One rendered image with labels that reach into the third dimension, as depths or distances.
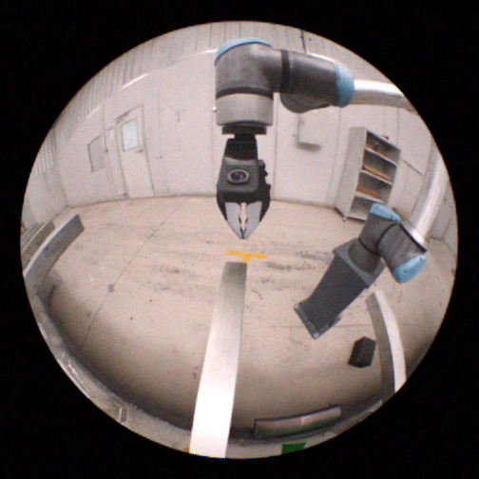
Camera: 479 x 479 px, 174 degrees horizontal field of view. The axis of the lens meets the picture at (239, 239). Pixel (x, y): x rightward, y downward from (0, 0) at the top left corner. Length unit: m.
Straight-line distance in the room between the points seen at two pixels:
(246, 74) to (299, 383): 1.21
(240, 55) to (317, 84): 0.11
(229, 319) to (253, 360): 0.87
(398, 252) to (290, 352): 0.83
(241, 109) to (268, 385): 1.11
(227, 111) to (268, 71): 0.09
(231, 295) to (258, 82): 0.27
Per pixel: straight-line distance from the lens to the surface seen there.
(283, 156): 2.43
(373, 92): 0.51
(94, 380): 0.47
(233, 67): 0.24
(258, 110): 0.22
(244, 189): 0.15
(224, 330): 0.15
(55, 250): 0.26
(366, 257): 0.71
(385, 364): 0.29
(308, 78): 0.25
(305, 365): 1.09
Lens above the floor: 1.01
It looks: 39 degrees down
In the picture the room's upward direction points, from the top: straight up
